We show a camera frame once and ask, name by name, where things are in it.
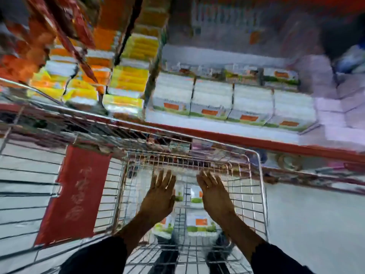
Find person's right hand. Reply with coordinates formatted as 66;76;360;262
196;170;237;225

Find person's left hand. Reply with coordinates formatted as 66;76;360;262
139;170;177;226

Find person's left forearm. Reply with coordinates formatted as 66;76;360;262
58;214;169;274

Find person's right forearm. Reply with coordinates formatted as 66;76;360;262
213;213;315;274

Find red shelf edge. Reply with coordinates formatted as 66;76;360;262
0;103;365;164

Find shelf row of white packets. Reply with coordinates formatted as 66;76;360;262
150;63;317;132

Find red sign panel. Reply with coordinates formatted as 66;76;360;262
34;145;112;248

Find stack of yellow packets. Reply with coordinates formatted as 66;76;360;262
102;33;161;115

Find stack of orange packets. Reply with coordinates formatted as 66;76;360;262
27;27;117;107

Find stack of pink packets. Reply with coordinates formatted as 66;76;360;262
295;54;365;150

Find hanging red snack bags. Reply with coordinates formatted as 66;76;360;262
0;0;99;84

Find small silver wire shopping cart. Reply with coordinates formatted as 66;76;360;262
110;148;271;274

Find large silver wire shopping cart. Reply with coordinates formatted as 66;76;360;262
0;77;132;274

